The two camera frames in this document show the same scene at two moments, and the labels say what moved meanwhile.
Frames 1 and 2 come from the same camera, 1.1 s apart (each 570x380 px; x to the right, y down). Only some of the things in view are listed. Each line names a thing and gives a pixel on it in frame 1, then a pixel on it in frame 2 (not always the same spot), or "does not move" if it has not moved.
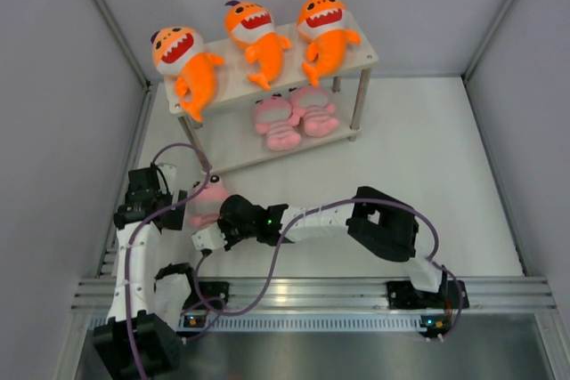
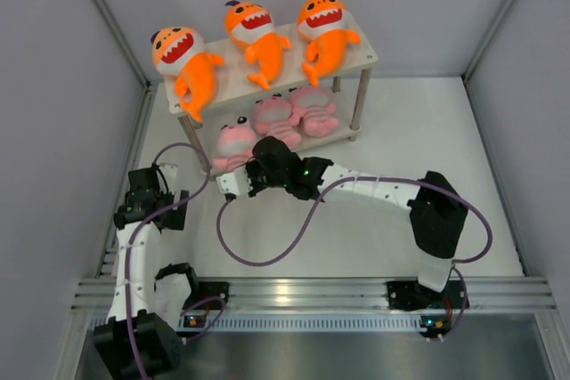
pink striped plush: x=272 y=116 does not move
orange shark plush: x=180 y=53 does not move
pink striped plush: x=311 y=104 does not move
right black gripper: x=223 y=225 → x=250 y=170
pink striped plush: x=204 y=207 → x=235 y=139
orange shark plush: x=322 y=19 does not move
